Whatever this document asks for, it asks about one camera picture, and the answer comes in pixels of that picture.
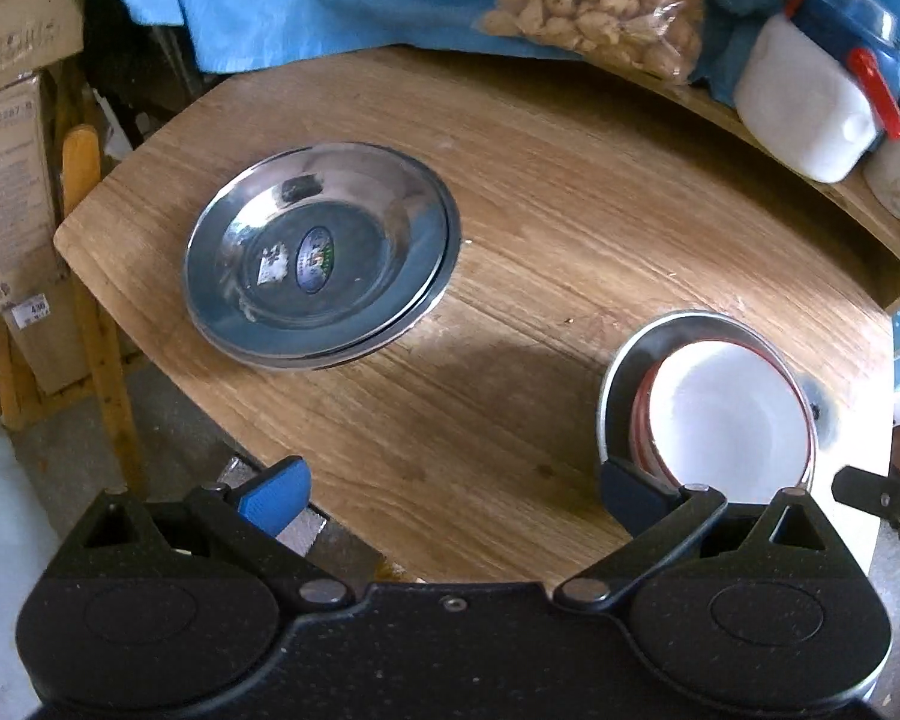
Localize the wooden chair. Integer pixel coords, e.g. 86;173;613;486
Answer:
0;124;152;490

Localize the tall cardboard box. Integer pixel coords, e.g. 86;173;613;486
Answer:
0;71;73;331

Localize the white container with blue lid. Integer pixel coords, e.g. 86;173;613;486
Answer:
733;0;900;185

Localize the stickered stainless steel plate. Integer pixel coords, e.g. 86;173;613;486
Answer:
184;141;451;359

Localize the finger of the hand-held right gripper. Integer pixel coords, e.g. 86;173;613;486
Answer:
831;465;900;542

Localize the stainless steel bowl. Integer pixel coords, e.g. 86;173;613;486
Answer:
596;310;833;512

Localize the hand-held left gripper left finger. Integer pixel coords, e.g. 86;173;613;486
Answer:
60;456;350;610

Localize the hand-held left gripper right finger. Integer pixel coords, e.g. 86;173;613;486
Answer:
553;457;850;612

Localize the white bowl with red rim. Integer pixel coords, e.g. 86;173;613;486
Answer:
628;349;818;482
649;343;817;505

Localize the cardboard box with price label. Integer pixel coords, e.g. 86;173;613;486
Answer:
4;277;121;395

